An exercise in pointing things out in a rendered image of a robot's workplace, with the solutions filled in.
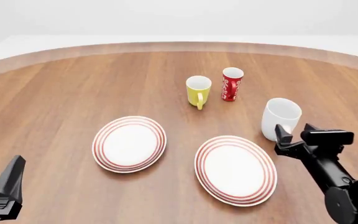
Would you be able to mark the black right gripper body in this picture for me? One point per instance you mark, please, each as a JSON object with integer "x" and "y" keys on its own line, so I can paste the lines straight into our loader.
{"x": 291, "y": 150}

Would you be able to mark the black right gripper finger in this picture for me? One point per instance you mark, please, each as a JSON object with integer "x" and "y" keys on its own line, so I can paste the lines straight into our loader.
{"x": 309, "y": 128}
{"x": 283, "y": 136}

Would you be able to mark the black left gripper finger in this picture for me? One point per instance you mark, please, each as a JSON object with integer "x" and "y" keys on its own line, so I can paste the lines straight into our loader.
{"x": 8, "y": 179}

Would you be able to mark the oval red-ringed white plate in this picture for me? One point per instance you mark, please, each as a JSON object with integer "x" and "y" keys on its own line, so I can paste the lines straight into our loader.
{"x": 235, "y": 171}

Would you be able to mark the red patterned mug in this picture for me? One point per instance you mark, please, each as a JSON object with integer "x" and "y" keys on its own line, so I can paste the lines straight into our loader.
{"x": 230, "y": 86}

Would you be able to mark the yellow and white mug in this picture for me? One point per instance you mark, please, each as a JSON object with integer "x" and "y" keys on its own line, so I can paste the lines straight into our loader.
{"x": 197, "y": 92}

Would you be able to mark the round red-ringed white plate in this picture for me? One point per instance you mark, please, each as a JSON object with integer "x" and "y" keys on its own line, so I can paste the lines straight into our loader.
{"x": 129, "y": 144}

